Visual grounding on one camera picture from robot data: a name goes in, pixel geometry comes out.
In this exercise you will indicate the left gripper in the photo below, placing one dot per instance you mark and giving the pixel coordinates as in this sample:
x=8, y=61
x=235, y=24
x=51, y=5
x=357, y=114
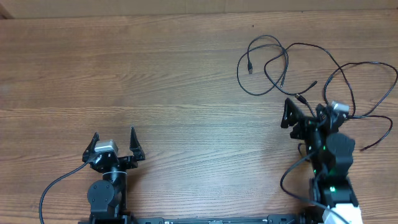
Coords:
x=130, y=162

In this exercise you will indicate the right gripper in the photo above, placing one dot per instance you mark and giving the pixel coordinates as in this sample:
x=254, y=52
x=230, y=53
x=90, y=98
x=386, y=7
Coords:
x=293, y=115

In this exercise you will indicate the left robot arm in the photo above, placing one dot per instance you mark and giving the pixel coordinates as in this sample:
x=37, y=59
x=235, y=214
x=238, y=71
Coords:
x=108, y=196

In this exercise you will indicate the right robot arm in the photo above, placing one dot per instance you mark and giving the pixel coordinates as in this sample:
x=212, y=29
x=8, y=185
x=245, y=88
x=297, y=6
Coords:
x=331, y=196

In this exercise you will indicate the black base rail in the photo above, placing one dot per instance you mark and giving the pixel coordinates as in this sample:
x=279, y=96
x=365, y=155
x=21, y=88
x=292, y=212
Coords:
x=270, y=219

